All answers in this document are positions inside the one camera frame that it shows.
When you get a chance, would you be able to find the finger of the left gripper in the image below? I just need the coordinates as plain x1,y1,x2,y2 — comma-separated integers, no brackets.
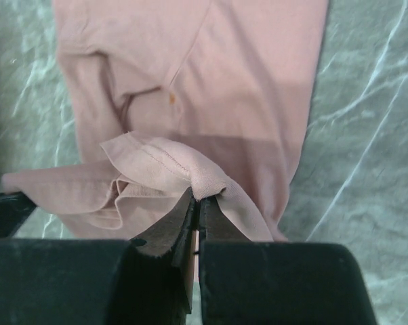
0,192,37,238

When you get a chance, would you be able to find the dusty pink printed t-shirt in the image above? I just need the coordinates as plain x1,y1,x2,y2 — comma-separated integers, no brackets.
2,1,328,242

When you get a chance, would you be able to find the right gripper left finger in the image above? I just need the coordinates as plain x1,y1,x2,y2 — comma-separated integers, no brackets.
130,188,196,267

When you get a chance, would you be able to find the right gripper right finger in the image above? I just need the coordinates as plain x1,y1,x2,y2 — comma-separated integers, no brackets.
198,196,250,242

